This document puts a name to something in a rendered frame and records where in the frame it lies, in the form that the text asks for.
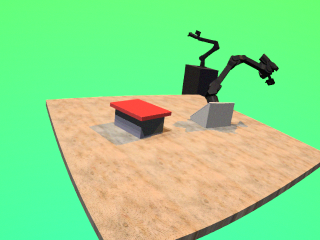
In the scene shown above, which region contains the red lid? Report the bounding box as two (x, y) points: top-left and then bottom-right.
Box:
(110, 99), (172, 121)

